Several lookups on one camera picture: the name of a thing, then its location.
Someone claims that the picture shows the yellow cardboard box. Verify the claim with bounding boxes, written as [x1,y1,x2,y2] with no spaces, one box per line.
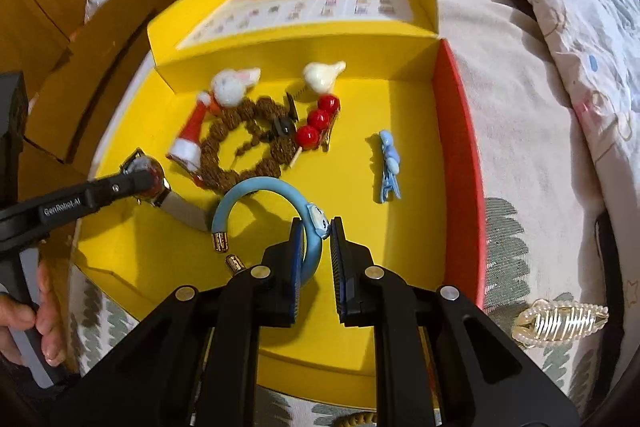
[74,0,486,409]

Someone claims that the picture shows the floral duvet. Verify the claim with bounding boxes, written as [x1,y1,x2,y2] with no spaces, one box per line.
[527,0,639,212]

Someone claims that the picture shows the silver wristwatch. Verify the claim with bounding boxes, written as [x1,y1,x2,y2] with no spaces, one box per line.
[120,147,209,232]

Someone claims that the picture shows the brown rudraksha bead bracelet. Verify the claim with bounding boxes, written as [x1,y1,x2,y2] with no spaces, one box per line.
[199,95,301,195]

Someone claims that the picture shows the red candied berry hair clip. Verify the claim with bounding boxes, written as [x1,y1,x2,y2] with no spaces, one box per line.
[288,94,341,168]

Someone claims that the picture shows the white duck hair clip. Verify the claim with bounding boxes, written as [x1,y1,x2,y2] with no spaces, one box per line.
[303,61,346,95]

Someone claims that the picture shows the pearl claw hair clip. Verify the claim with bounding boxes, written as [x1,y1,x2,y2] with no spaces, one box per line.
[511,299,608,348]

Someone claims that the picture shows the blue bow hair clip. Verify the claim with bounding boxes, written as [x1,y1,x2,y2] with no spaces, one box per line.
[378,130,401,202]

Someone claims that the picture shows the person's left hand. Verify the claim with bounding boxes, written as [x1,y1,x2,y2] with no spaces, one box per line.
[0,258,66,367]

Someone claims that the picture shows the light blue bangle bracelet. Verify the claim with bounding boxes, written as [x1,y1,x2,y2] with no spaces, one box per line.
[210,175,331,285]

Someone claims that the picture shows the white plush bunny clip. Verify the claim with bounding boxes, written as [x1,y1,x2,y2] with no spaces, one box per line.
[209,68,262,114]

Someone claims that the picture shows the red santa hat clip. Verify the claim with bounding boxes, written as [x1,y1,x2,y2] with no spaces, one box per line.
[166,91,212,173]

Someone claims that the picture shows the wooden wardrobe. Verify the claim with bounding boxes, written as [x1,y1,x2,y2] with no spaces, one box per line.
[1,0,176,199]

